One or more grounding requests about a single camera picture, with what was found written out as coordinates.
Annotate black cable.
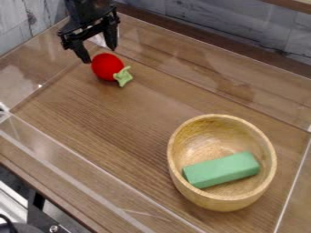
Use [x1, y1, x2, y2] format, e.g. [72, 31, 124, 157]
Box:
[0, 212, 20, 233]

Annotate green rectangular block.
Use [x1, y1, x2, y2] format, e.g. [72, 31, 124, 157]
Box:
[183, 152, 260, 189]

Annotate clear acrylic enclosure walls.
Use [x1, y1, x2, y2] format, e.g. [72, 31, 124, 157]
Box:
[0, 12, 311, 233]

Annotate clear acrylic corner bracket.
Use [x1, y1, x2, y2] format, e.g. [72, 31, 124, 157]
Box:
[88, 29, 108, 48]

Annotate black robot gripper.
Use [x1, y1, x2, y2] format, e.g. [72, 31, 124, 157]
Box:
[57, 5, 120, 64]

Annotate wooden bowl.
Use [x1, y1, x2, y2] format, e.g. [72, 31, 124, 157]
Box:
[167, 114, 278, 212]

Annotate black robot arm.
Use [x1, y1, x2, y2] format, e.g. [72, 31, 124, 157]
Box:
[57, 0, 120, 64]

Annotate black metal table frame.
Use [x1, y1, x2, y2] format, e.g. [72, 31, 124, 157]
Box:
[25, 189, 77, 233]

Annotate red plush fruit green stem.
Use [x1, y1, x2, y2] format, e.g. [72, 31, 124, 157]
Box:
[91, 53, 132, 87]

